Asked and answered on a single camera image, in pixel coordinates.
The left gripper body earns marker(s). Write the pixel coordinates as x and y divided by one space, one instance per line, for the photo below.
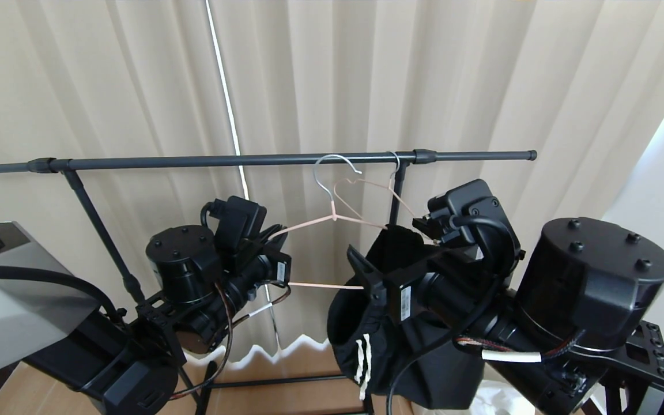
240 288

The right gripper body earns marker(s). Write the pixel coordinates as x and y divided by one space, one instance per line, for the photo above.
453 300

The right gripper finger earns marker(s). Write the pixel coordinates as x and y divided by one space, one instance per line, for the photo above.
373 282

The black garment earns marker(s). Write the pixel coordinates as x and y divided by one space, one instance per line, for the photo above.
424 369

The pink clothes hanger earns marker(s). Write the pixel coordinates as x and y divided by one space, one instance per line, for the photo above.
366 183
309 222

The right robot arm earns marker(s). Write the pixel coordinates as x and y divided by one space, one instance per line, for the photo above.
597 276

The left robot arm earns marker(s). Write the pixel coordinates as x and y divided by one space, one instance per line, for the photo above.
15 311

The black clothes rack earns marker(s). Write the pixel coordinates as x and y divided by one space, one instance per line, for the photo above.
165 162

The white garment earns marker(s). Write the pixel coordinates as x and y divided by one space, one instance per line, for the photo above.
505 400

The beige curtain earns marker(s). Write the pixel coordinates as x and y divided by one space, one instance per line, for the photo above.
482 75

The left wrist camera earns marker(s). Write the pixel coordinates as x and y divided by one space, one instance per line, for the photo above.
240 222

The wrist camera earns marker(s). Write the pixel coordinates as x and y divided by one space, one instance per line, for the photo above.
470 207
240 222

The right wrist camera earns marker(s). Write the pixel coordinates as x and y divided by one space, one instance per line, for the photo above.
470 207

